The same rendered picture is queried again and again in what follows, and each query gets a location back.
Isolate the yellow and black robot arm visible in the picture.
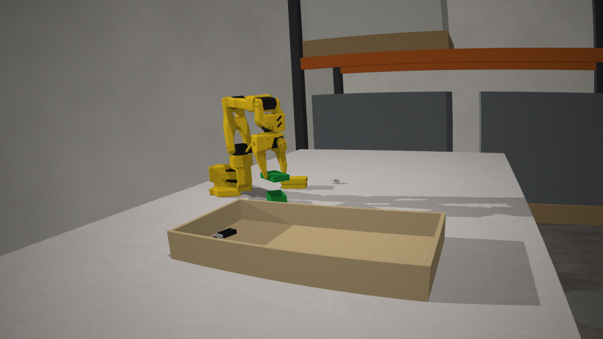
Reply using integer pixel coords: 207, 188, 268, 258
209, 94, 285, 197

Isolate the black usb stick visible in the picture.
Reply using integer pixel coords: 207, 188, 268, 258
213, 228, 237, 238

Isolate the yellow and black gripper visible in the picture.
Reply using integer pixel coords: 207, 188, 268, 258
246, 131, 287, 179

